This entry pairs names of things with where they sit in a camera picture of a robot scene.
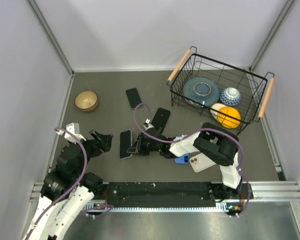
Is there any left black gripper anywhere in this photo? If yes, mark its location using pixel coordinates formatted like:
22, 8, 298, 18
69, 129, 113, 178

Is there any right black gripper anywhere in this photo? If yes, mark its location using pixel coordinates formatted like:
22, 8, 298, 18
128, 132, 162, 156

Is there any blue phone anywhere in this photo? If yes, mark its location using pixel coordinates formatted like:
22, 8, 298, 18
174, 153, 190, 165

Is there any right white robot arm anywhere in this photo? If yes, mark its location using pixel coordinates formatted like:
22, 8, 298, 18
127, 122, 244, 198

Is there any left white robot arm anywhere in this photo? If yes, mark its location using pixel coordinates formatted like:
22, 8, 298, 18
23, 124, 113, 240

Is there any teal-edged black phone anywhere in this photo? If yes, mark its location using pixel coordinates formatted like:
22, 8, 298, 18
125, 87, 142, 110

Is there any beige phone case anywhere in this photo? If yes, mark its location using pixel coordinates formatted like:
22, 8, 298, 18
189, 153, 216, 173

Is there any tan ceramic bowl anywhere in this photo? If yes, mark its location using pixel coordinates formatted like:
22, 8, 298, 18
74, 90, 99, 112

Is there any blue-grey ceramic plate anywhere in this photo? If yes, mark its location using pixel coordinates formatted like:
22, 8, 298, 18
182, 77, 221, 108

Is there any cream bowl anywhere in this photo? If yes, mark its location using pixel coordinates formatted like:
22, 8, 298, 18
210, 103, 226, 120

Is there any yellow bowl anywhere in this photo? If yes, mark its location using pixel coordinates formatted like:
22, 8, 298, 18
217, 106, 241, 129

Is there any blue white patterned bowl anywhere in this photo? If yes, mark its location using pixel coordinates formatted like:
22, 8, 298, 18
220, 87, 241, 107

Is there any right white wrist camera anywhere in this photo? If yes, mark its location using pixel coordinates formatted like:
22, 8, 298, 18
143, 118, 154, 131

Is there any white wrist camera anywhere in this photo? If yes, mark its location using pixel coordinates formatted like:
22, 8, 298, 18
143, 118, 154, 131
64, 122, 86, 144

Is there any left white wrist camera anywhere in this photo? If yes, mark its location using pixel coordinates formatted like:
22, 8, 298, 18
64, 122, 86, 144

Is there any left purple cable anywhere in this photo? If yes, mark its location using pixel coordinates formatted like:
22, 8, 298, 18
22, 127, 115, 240

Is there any purple cable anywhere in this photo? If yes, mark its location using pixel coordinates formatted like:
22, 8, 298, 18
22, 127, 115, 240
133, 102, 252, 218

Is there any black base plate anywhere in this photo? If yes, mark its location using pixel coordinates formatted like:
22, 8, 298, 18
93, 182, 239, 208

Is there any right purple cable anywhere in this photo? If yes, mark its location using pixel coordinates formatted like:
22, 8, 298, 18
133, 102, 252, 218

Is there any black wire basket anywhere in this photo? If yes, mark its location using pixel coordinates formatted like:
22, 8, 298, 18
167, 46, 275, 130

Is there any aluminium rail with cable duct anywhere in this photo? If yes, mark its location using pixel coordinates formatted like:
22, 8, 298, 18
29, 181, 300, 213

